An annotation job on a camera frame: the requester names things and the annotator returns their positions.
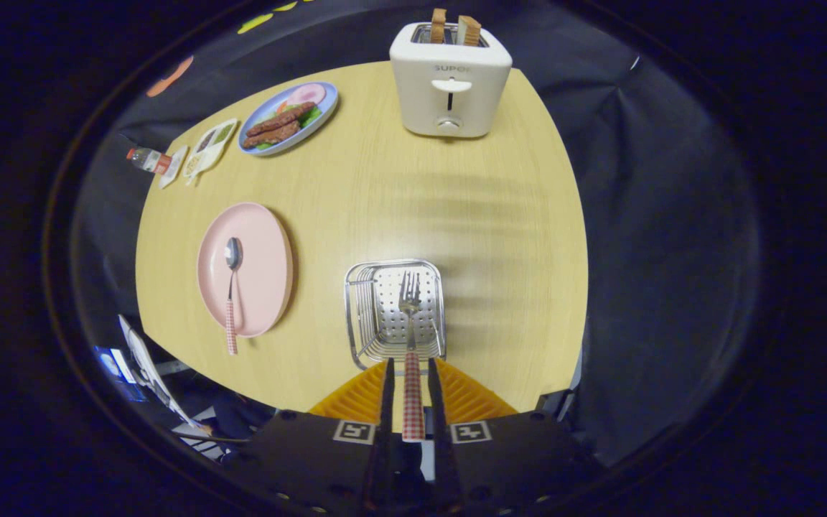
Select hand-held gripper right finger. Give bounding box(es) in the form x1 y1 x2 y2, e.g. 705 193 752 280
428 358 601 517

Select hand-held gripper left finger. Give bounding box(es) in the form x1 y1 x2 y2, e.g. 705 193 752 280
223 359 396 517

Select fork with red checked handle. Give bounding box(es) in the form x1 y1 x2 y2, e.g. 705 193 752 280
398 271 426 442

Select spoon with red checked handle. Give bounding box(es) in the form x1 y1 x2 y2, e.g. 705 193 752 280
223 237 244 356

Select perforated metal basket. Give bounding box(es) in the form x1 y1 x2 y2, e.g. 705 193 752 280
344 258 447 371

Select dark chair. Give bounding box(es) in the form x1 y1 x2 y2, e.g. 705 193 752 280
534 348 583 424

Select pink plate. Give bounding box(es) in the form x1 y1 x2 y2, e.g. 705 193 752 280
197 202 294 339

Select white flat panel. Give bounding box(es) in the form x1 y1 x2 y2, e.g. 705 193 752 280
118 315 212 435

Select black backdrop cloth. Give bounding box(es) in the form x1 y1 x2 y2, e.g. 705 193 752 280
73 0 762 467

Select computer monitor with blue screen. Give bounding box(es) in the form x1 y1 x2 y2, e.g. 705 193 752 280
94 346 143 404

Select brown meat strip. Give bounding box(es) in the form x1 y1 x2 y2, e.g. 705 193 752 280
241 120 301 149
247 102 317 137

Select green lettuce leaves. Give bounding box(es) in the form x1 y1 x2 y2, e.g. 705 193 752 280
256 105 322 150

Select white toaster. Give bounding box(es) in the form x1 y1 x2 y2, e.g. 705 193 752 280
389 22 513 139

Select blue plate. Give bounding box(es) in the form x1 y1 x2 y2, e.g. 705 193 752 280
238 81 339 157

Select white divided sauce dish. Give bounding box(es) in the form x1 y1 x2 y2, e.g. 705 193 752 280
182 118 238 186

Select pink ham slice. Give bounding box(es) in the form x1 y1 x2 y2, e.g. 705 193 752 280
286 83 327 107

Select white square coaster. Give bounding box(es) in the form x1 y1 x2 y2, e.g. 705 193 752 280
159 145 190 190

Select clear bottle with red label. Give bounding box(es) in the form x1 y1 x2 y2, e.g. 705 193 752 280
126 146 174 175

